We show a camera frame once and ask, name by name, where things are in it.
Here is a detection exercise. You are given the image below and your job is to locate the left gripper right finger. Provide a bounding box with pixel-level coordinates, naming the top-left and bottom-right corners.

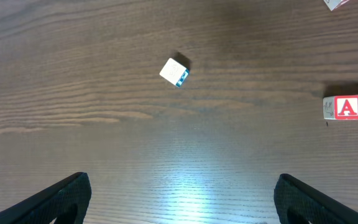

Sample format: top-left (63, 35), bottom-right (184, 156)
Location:
top-left (273, 174), bottom-right (358, 224)

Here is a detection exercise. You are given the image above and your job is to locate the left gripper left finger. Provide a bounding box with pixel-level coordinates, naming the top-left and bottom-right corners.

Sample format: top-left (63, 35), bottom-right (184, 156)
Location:
top-left (0, 172), bottom-right (91, 224)

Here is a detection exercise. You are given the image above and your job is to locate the red letter A block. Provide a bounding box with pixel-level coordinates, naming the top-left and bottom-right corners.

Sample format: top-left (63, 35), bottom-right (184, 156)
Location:
top-left (323, 95), bottom-right (358, 120)

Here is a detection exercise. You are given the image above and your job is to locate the wooden block with blue side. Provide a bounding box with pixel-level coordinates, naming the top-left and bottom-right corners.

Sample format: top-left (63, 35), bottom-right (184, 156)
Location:
top-left (159, 58), bottom-right (190, 87)

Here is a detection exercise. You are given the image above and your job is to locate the wooden block with red side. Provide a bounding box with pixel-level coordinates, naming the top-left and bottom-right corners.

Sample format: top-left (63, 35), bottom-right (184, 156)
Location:
top-left (323, 0), bottom-right (349, 11)

